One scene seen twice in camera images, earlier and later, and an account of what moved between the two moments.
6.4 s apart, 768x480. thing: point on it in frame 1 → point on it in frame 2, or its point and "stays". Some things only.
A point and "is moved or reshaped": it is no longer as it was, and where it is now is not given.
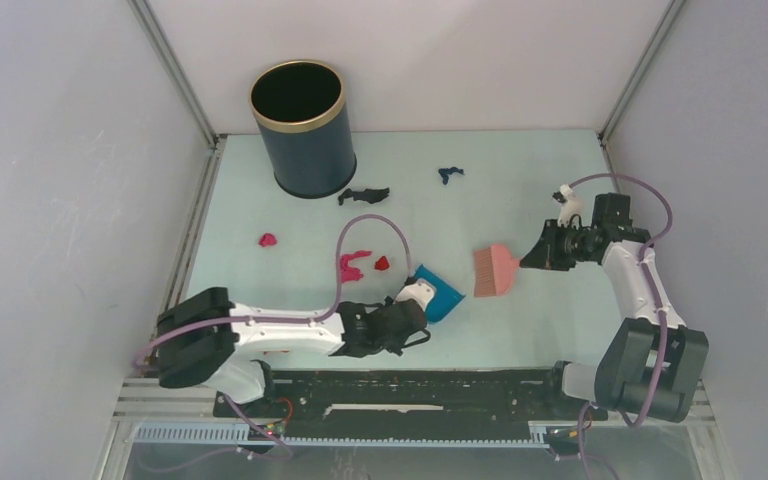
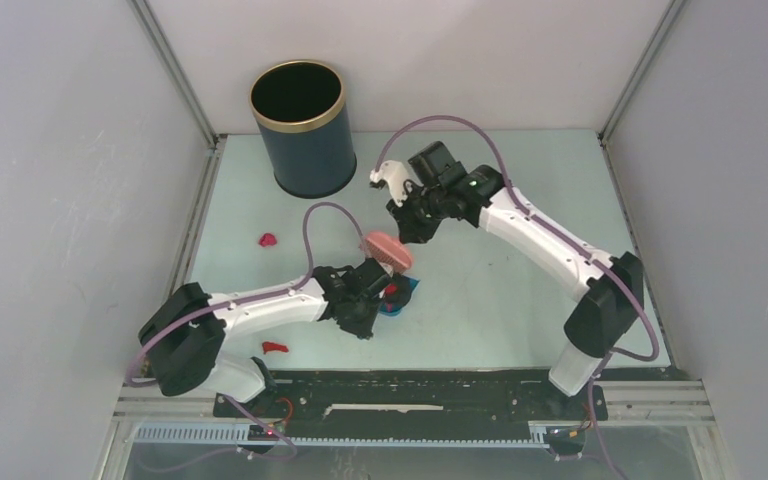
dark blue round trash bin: x=299 y=107 stays
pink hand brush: x=493 y=270 → x=390 y=251
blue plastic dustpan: x=446 y=297 is moved or reshaped
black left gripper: x=396 y=346 → x=362 y=329
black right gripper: x=544 y=253 → x=411 y=230
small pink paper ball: x=267 y=239 stays
